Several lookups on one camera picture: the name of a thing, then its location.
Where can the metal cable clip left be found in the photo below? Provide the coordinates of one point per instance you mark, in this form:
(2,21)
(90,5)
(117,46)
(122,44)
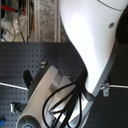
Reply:
(13,107)

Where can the metal cable clip top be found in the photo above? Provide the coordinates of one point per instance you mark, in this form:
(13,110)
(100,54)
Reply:
(43,63)

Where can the metal cable clip right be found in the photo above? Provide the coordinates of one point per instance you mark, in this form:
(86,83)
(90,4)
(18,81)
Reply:
(106,89)

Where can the metal cable clip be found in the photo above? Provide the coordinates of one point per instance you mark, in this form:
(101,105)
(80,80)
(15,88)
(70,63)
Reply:
(43,63)
(13,107)
(106,89)

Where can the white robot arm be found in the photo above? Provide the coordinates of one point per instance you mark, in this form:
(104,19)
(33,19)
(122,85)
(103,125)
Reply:
(53,100)

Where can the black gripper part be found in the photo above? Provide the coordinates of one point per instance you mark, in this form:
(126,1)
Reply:
(27,78)

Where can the black perforated board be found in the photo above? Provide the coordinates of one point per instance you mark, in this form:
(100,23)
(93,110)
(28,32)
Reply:
(15,58)

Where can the clear plastic storage bin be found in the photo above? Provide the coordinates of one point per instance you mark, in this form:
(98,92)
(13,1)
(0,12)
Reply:
(47,20)

